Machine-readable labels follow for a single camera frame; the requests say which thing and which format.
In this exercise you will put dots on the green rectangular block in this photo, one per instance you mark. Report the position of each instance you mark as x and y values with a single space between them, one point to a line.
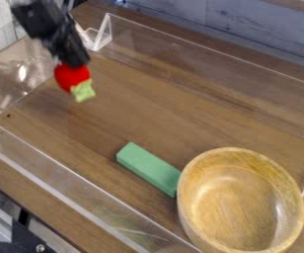
150 168

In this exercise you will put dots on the red knitted strawberry toy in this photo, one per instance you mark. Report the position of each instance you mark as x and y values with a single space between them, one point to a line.
73 80

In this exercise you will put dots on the clear acrylic front wall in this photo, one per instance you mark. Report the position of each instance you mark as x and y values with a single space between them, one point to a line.
86 215

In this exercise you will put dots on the wooden bowl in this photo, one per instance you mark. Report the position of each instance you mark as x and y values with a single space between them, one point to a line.
239 203

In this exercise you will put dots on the black device with screw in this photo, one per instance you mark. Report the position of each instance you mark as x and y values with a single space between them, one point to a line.
24 241

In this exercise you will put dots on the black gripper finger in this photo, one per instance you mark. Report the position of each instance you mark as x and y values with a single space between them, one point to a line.
67 48

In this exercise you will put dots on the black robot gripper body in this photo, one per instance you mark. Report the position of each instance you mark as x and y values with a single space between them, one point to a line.
44 21

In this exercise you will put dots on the clear acrylic wall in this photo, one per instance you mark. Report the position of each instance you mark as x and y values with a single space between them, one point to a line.
242 85
86 215

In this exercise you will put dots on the clear acrylic back wall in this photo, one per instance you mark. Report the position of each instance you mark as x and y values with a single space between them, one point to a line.
242 85

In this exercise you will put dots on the clear acrylic corner bracket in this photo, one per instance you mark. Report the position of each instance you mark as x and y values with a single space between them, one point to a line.
96 38

